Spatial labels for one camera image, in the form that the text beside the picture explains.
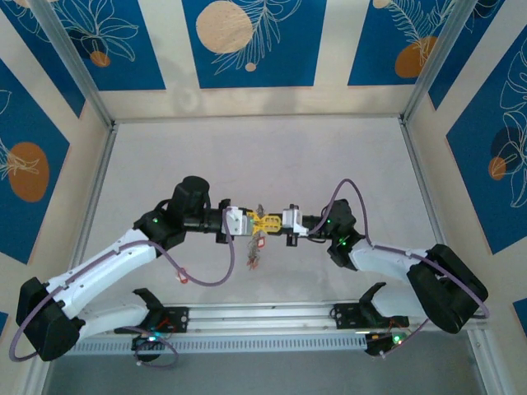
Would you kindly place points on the red plastic key tag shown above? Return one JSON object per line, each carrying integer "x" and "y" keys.
{"x": 182, "y": 277}
{"x": 259, "y": 243}
{"x": 252, "y": 263}

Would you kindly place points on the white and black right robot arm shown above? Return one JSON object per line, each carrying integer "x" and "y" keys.
{"x": 383, "y": 259}

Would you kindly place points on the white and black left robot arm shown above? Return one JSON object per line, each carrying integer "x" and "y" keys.
{"x": 103, "y": 267}

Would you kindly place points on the right controller board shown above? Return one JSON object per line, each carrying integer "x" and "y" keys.
{"x": 376, "y": 345}

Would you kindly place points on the controller board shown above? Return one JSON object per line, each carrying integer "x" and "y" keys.
{"x": 376, "y": 345}
{"x": 144, "y": 343}

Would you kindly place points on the left controller board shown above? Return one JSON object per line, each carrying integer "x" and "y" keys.
{"x": 144, "y": 343}

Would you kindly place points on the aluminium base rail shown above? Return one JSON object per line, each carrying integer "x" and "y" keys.
{"x": 259, "y": 317}

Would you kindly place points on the aluminium table side rail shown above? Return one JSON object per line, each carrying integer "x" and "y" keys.
{"x": 91, "y": 205}
{"x": 416, "y": 156}

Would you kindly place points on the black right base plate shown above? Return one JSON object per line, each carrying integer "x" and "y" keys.
{"x": 343, "y": 317}

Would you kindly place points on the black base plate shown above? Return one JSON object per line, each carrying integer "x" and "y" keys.
{"x": 343, "y": 317}
{"x": 181, "y": 319}

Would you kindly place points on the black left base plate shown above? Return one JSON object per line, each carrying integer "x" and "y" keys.
{"x": 181, "y": 319}

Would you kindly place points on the aluminium frame post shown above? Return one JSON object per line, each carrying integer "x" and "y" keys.
{"x": 436, "y": 57}
{"x": 72, "y": 57}

